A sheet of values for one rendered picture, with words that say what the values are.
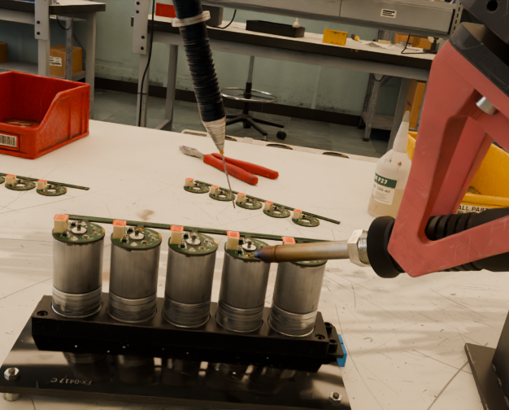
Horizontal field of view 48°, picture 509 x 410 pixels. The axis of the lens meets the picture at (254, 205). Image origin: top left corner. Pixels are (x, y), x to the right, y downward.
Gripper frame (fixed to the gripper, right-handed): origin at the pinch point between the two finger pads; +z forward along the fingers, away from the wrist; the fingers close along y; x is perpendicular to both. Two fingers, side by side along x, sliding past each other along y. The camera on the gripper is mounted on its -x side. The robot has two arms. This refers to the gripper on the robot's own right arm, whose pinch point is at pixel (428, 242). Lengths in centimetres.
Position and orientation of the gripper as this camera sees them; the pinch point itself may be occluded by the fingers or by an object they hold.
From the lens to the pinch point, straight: 22.5
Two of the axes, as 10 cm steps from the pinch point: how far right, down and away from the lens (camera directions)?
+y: -6.6, 1.8, -7.3
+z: -4.7, 6.6, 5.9
